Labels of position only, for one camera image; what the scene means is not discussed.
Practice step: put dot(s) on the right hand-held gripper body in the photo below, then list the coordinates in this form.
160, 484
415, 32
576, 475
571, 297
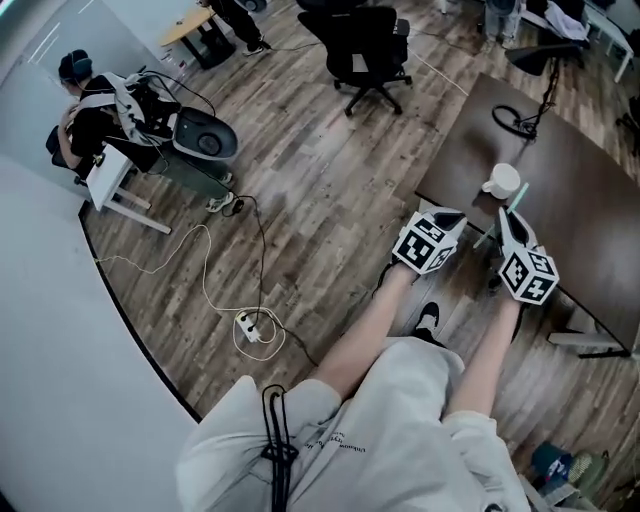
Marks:
527, 275

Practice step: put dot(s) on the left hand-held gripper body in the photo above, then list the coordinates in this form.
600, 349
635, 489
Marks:
419, 250

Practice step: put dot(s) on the light green straw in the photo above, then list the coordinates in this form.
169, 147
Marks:
520, 195

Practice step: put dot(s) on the white cup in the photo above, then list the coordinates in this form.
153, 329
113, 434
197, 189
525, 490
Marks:
502, 180

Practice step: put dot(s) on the person's left forearm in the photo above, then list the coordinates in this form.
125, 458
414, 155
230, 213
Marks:
370, 330

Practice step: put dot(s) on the person's right forearm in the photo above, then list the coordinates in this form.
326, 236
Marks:
487, 360

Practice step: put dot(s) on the person's black shoe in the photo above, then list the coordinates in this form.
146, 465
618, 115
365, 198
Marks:
428, 320

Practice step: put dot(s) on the dark brown table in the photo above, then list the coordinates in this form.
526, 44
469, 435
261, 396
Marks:
575, 190

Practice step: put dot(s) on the black desk lamp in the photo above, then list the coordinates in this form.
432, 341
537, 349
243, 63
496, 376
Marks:
542, 60

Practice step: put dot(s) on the white power strip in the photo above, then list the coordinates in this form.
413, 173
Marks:
247, 327

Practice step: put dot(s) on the person's grey shirt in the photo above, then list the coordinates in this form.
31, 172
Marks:
380, 440

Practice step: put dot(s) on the dark bag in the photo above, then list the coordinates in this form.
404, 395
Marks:
565, 470

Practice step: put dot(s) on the pile of light clothes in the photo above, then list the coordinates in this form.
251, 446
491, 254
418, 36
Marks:
567, 20

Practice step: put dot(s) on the black office chair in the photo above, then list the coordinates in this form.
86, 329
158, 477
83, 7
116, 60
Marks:
362, 50

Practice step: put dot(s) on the white desk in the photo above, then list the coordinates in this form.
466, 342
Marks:
612, 25

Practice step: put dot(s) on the grey and black backpack device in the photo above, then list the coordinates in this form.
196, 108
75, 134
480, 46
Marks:
205, 135

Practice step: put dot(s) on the small white table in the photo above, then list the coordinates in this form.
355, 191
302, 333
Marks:
107, 175

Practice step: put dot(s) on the round wooden table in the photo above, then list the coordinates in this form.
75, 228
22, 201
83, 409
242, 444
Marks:
187, 27

